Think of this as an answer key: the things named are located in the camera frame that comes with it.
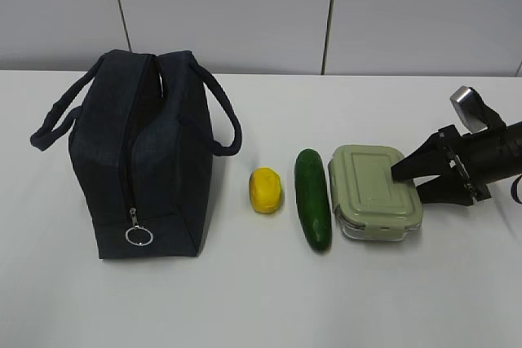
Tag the green cucumber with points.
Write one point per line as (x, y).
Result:
(312, 200)

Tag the dark navy fabric lunch bag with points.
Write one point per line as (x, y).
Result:
(143, 132)

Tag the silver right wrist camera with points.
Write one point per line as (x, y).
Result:
(473, 112)

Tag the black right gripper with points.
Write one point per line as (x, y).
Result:
(452, 156)

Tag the yellow lemon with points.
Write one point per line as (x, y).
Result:
(265, 190)

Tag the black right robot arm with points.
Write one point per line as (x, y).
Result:
(499, 153)

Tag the glass container with green lid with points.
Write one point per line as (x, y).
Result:
(367, 203)

